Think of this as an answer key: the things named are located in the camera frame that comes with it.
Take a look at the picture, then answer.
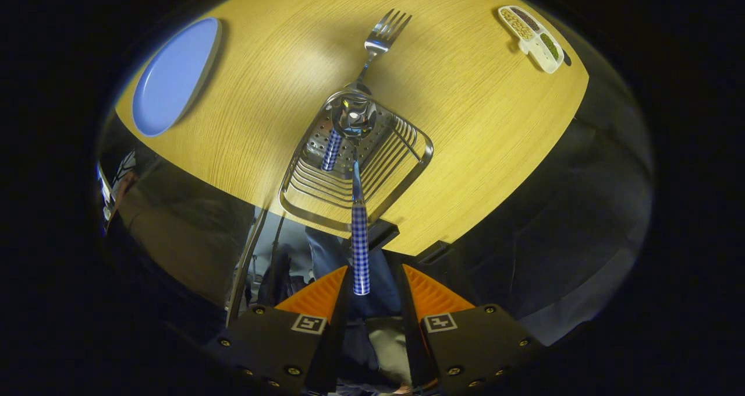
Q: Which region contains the metal wire basket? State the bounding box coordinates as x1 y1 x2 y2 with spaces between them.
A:
278 89 435 232

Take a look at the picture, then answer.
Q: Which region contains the fork with checkered handle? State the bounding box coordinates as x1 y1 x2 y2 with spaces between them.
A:
321 9 413 172

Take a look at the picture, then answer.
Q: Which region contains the metal table leg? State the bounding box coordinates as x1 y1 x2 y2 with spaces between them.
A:
226 208 269 327

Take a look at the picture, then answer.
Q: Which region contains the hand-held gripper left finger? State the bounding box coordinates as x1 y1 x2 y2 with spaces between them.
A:
204 266 350 396

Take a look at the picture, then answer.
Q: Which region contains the black table bracket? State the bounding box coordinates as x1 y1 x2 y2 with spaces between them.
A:
364 220 400 251
416 241 452 263

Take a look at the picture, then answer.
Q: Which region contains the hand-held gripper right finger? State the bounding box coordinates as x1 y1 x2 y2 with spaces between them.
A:
400 263 545 396

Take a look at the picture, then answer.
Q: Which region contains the blue round plate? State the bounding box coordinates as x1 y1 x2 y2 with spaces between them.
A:
132 16 222 138

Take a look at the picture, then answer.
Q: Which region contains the white divided seed dish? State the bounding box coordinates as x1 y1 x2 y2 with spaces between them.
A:
498 5 565 75

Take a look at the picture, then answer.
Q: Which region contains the spoon with checkered handle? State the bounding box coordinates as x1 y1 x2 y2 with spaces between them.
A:
332 96 378 296

